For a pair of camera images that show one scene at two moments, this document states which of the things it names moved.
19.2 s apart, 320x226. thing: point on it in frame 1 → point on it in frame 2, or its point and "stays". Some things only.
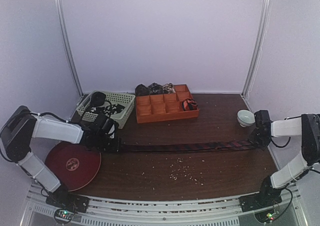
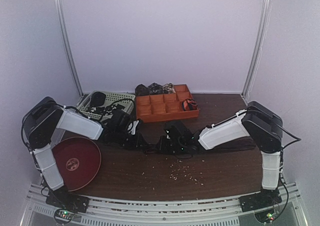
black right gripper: (256, 139) → (165, 142)
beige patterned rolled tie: (168, 88) stays
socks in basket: (98, 98) stays
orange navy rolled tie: (189, 104) stays
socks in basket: (108, 110) stays
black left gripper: (116, 147) → (137, 143)
